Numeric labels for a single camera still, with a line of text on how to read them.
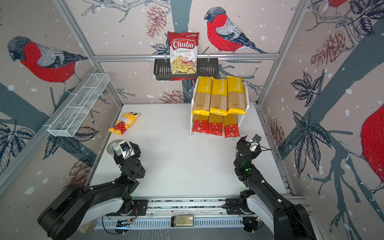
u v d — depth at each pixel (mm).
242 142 747
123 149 663
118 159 698
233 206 743
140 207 733
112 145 951
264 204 506
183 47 835
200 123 856
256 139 685
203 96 762
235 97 761
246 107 722
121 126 1003
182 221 676
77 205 425
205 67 951
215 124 854
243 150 640
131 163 624
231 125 840
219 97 763
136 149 758
